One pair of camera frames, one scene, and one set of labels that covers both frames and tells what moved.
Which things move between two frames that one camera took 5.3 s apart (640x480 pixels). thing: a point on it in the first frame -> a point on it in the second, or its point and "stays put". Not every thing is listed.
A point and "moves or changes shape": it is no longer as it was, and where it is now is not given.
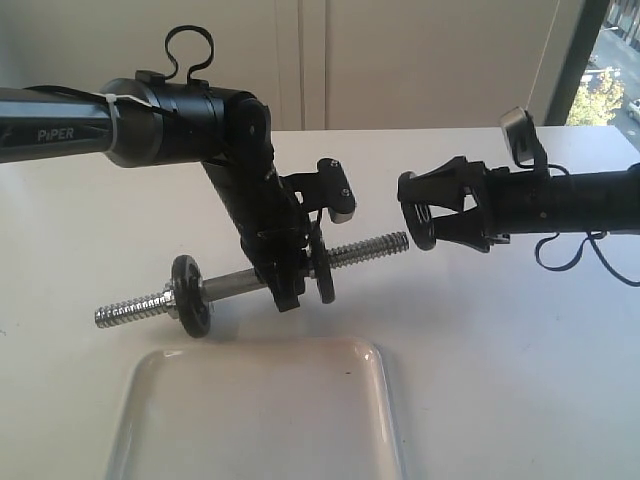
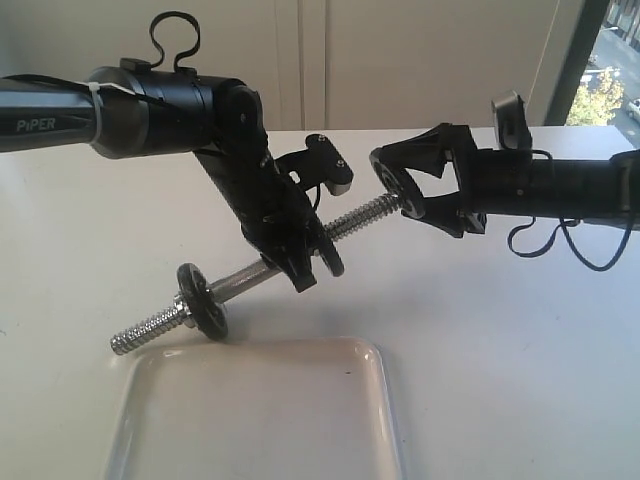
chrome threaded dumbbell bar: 243,283 moves or changes shape
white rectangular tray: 268,408 stays put
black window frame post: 590,22 stays put
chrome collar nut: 170,302 -> 181,309
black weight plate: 418,215 -> 408,203
